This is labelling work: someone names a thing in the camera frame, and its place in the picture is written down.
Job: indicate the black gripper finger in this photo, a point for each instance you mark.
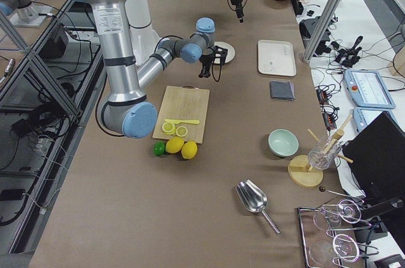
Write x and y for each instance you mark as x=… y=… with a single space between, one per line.
x=202 y=72
x=207 y=71
x=240 y=13

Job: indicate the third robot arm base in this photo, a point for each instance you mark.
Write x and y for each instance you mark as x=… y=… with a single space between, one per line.
x=22 y=13

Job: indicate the cream rabbit tray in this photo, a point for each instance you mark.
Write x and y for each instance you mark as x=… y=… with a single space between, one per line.
x=276 y=58

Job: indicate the bamboo cutting board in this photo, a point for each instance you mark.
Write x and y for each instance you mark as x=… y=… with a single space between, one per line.
x=181 y=103

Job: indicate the yellow plastic knife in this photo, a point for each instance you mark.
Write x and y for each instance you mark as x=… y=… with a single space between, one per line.
x=180 y=121

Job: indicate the lemon slice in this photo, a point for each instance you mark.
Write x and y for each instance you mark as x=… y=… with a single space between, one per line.
x=168 y=128
x=181 y=131

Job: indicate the grey folded cloth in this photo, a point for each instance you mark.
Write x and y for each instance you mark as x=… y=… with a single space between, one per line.
x=283 y=90

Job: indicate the whole yellow lemon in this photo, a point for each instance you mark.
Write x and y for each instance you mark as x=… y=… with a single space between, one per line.
x=174 y=145
x=189 y=150

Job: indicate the green lime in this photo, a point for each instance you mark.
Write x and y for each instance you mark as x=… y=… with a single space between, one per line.
x=159 y=148

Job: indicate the mint green bowl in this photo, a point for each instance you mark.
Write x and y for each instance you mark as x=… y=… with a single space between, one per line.
x=283 y=143

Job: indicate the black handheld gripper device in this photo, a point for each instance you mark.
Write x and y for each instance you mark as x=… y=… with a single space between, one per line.
x=349 y=57

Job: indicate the wooden mug tree stand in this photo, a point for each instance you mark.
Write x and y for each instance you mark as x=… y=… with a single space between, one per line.
x=307 y=176

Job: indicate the metal scoop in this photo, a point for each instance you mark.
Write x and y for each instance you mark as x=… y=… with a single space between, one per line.
x=255 y=200

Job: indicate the clear glass mug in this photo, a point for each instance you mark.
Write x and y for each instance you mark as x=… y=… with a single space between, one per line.
x=324 y=153

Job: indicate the blue teach pendant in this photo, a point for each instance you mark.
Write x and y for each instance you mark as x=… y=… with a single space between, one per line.
x=367 y=89
x=364 y=116

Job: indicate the black monitor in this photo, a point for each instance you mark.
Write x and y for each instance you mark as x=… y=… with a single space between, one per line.
x=378 y=158

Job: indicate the aluminium frame post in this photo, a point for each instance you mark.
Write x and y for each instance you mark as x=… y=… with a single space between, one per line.
x=325 y=18

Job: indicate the wire glass rack tray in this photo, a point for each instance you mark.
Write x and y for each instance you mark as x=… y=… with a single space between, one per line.
x=327 y=234

